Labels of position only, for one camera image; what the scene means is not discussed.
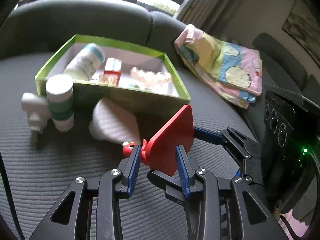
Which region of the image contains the transparent pink hair claw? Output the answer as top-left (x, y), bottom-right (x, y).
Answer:
top-left (130, 67), bottom-right (172, 89)

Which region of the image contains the striped curtain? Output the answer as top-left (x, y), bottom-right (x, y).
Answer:
top-left (174, 0), bottom-right (232, 32)

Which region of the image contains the colourful folded cloth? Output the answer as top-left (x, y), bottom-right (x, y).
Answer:
top-left (174, 24), bottom-right (263, 109)

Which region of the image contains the red plastic scoop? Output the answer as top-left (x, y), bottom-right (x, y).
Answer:
top-left (121, 104), bottom-right (195, 177)

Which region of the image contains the white plug-in device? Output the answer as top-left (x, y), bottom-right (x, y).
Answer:
top-left (21, 93), bottom-right (52, 142)

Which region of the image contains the small green-label white bottle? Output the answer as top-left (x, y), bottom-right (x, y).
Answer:
top-left (46, 74), bottom-right (74, 132)

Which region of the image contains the framed wall picture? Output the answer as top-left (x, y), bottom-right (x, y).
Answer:
top-left (282, 0), bottom-right (319, 66)

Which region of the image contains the large white pill bottle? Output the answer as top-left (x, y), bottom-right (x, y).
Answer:
top-left (63, 43), bottom-right (105, 81)

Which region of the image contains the white textured pad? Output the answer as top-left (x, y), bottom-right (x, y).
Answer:
top-left (88, 98), bottom-right (141, 145)

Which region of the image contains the green cardboard box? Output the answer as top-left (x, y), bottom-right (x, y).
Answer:
top-left (35, 35), bottom-right (191, 116)

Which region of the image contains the pink sleeve forearm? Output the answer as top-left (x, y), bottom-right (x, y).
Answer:
top-left (278, 210), bottom-right (309, 240)

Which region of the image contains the black camera box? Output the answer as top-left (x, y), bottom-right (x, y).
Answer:
top-left (261, 85), bottom-right (319, 213)

